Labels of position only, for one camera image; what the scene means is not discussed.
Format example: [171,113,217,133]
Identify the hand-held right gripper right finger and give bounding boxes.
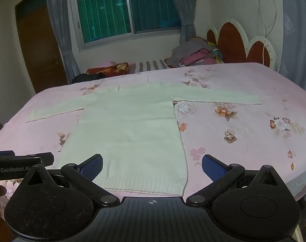
[186,154,287,206]

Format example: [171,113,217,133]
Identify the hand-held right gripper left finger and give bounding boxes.
[16,153,120,207]

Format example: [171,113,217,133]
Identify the white knitted sweater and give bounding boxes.
[25,82,262,197]

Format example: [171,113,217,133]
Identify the magenta folded clothes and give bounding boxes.
[181,49,216,66]

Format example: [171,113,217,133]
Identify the grey folded clothes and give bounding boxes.
[165,37,214,68]

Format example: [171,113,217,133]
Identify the pink floral bedsheet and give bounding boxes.
[0,63,306,207]

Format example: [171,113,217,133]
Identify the black cloth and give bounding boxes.
[72,73,105,83]

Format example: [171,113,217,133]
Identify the red floral cloth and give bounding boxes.
[86,63,129,77]

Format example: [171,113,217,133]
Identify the brown wooden door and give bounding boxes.
[15,0,68,95]

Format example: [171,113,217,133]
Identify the colourful printed cloth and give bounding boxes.
[208,42,224,63]

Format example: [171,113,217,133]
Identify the grey white striped cloth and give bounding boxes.
[129,59,170,73]

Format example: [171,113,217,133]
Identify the red and white headboard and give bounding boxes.
[206,18,281,72]

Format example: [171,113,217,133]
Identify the grey curtain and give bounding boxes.
[44,0,80,85]
[167,0,200,44]

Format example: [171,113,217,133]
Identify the window with green glass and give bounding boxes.
[71,0,182,51]

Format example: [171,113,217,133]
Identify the bluish patterned curtain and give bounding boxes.
[279,0,306,94]

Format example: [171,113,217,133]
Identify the white cable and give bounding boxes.
[254,0,279,66]

